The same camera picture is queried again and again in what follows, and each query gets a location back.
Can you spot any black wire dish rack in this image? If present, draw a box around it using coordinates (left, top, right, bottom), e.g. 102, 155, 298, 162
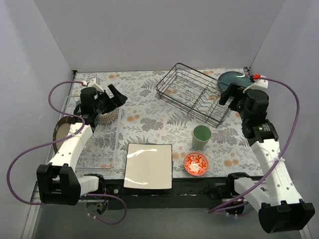
156, 63, 230, 127

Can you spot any green cup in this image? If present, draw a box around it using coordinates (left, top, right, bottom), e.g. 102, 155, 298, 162
192, 125, 212, 150

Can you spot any white square plate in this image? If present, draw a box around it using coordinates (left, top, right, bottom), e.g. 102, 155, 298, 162
124, 143, 172, 190

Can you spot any orange patterned bowl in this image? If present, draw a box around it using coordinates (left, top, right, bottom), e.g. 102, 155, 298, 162
183, 152, 209, 176

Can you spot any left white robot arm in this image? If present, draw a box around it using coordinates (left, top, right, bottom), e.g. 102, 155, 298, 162
36, 84, 128, 206

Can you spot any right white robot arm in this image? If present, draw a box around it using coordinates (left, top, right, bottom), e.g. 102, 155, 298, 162
219, 83, 315, 234

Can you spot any brown patterned bowl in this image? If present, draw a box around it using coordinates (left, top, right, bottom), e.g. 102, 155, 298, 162
99, 110, 118, 124

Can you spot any teal round plate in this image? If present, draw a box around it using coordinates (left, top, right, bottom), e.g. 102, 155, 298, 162
218, 71, 251, 92

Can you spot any black rimmed round plate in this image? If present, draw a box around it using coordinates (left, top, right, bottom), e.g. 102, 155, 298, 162
53, 116, 82, 141

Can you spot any floral table mat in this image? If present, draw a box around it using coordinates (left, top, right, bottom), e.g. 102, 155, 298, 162
69, 71, 263, 179

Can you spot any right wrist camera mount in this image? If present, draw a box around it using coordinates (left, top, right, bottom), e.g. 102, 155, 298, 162
243, 74, 268, 93

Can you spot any white wire dish rack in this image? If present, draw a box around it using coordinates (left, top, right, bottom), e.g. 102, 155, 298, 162
59, 96, 124, 171

